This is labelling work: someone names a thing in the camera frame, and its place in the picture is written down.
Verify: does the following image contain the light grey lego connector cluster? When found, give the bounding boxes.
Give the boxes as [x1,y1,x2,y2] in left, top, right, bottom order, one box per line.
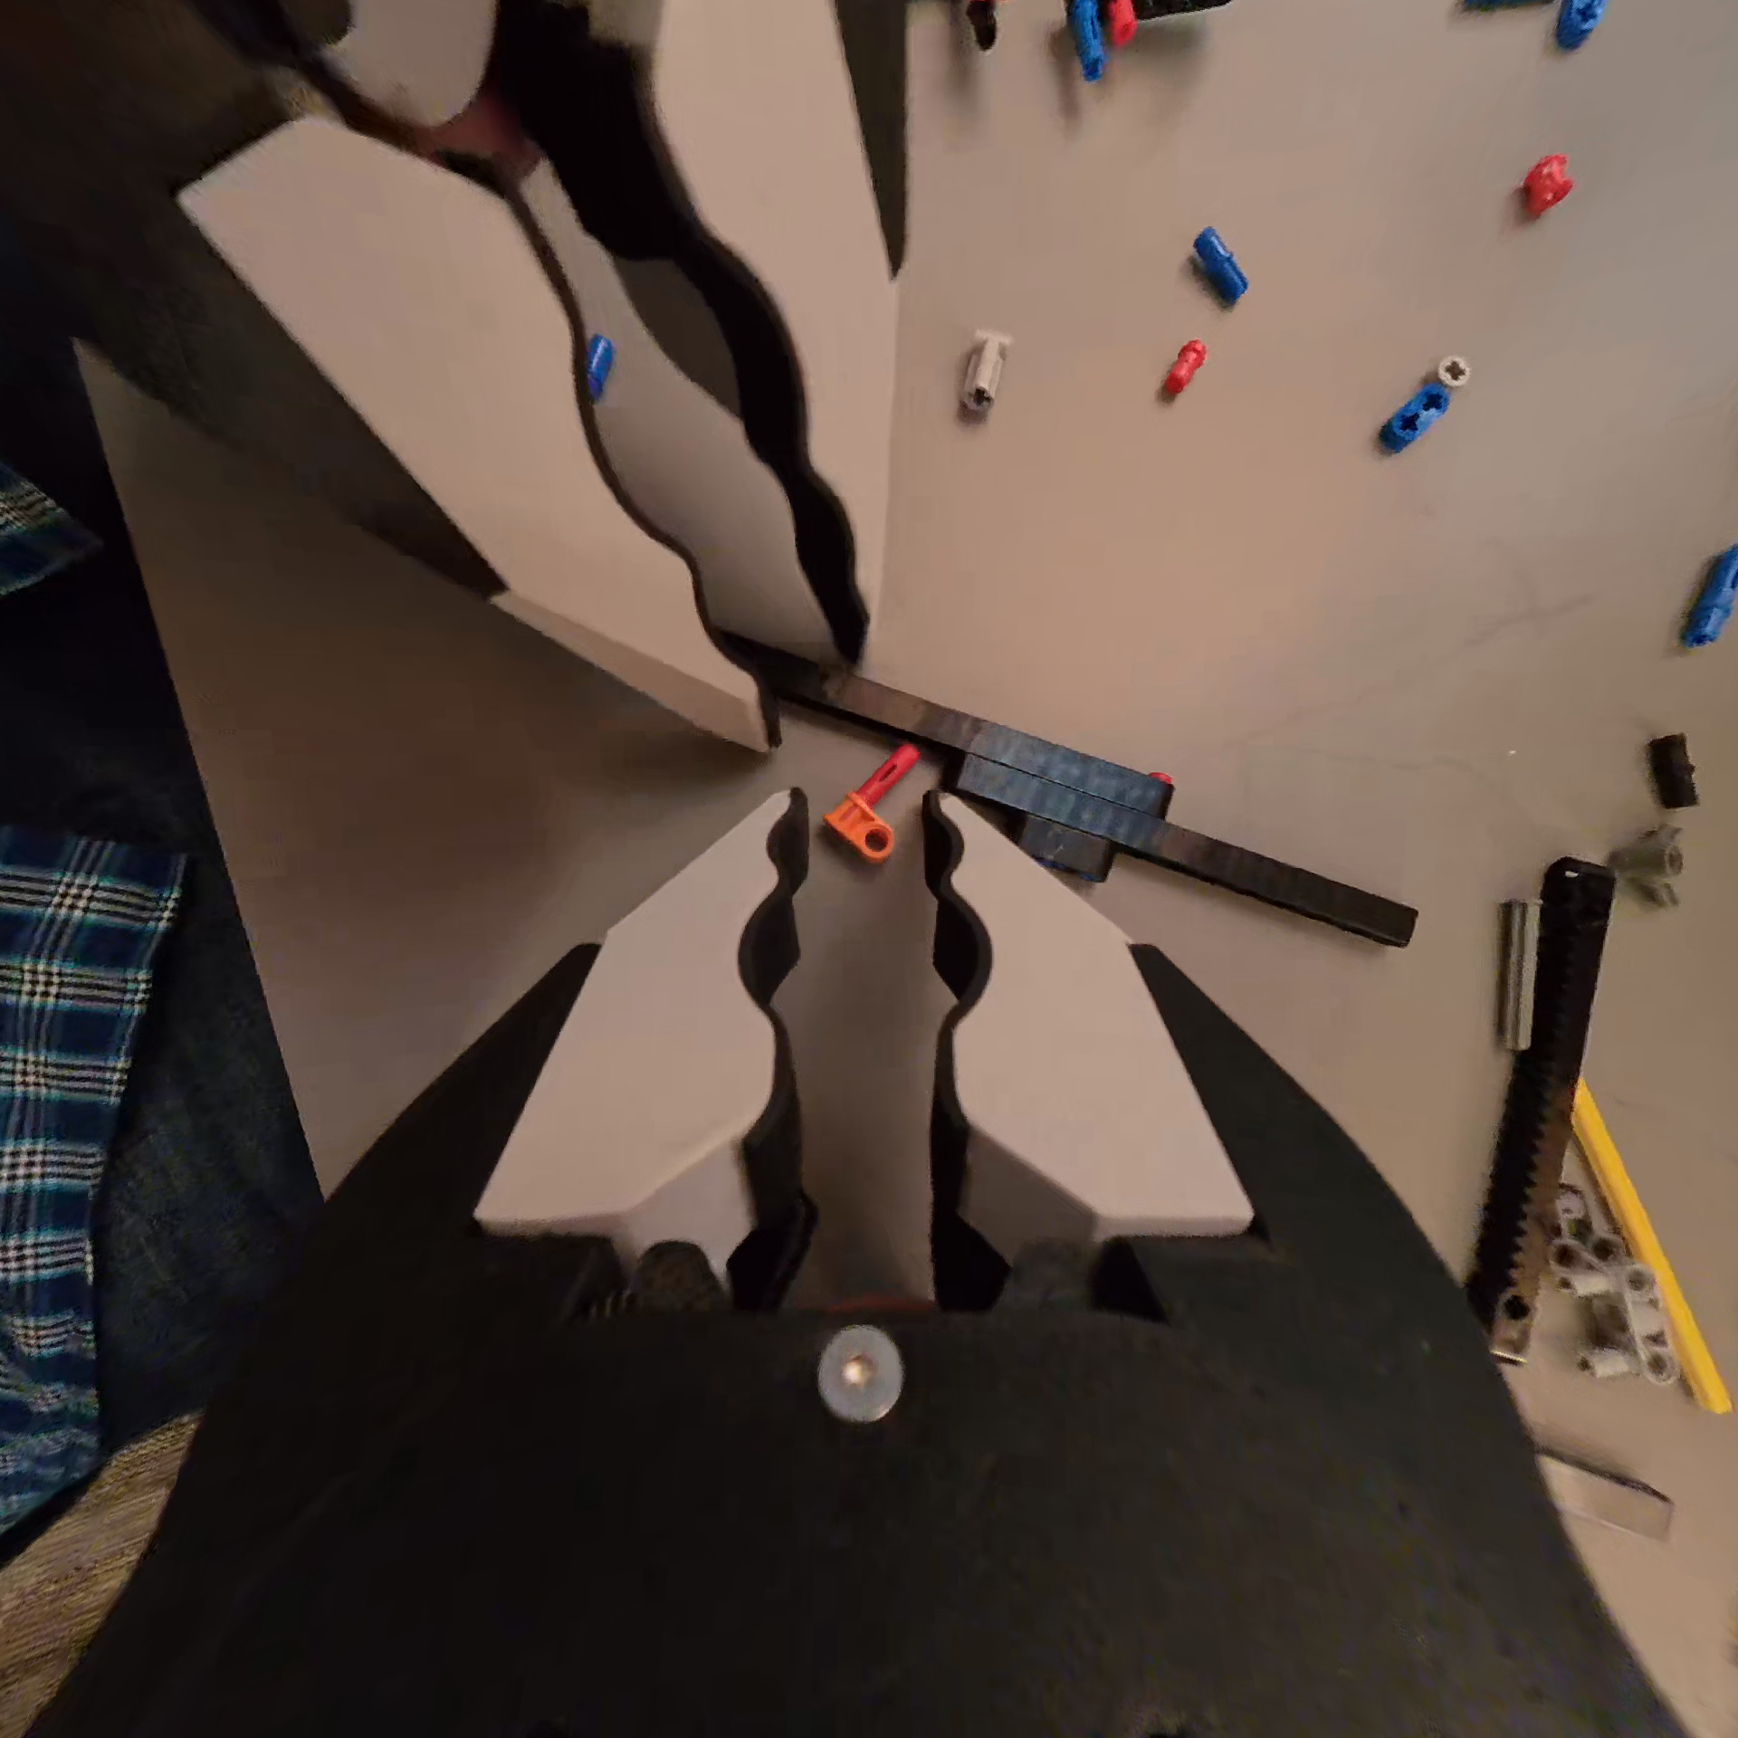
[1547,1182,1687,1386]

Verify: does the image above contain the black lego beam assembly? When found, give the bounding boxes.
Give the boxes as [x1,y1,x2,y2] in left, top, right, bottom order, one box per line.
[721,631,1419,951]

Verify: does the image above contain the grey lego axle rod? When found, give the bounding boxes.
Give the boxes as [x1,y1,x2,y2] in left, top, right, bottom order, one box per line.
[1499,899,1540,1052]

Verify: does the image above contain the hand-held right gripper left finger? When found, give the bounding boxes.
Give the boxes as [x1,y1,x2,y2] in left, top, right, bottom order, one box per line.
[473,784,820,1313]

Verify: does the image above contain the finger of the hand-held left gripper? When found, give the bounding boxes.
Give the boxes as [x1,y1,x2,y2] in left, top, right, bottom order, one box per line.
[530,0,909,673]
[176,116,786,756]

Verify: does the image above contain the black toothed lego rack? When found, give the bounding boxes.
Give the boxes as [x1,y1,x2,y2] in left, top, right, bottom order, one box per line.
[1463,855,1618,1360]

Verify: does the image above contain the yellow lego axle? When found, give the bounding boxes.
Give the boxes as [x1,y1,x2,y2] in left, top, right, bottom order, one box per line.
[1569,1077,1737,1418]

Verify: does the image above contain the person in plaid shirt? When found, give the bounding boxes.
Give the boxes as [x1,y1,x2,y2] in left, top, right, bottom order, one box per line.
[0,176,327,1564]

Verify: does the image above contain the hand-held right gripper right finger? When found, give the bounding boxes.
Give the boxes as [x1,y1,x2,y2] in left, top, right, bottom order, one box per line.
[922,784,1259,1313]

